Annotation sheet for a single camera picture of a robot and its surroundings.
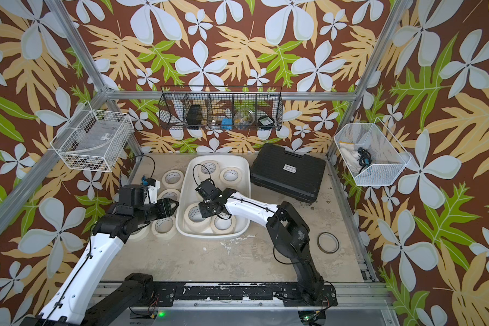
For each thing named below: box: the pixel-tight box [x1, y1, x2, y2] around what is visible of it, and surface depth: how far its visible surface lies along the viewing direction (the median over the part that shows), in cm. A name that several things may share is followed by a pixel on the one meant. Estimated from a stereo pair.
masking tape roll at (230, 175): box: [219, 166, 242, 186], surface depth 110 cm
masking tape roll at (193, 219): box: [183, 203, 212, 233], surface depth 85 cm
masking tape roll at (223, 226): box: [210, 214, 237, 235], surface depth 90 cm
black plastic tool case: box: [249, 143, 326, 204], surface depth 106 cm
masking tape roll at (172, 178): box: [161, 169, 185, 189], surface depth 110 cm
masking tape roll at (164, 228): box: [150, 215, 178, 240], surface depth 89 cm
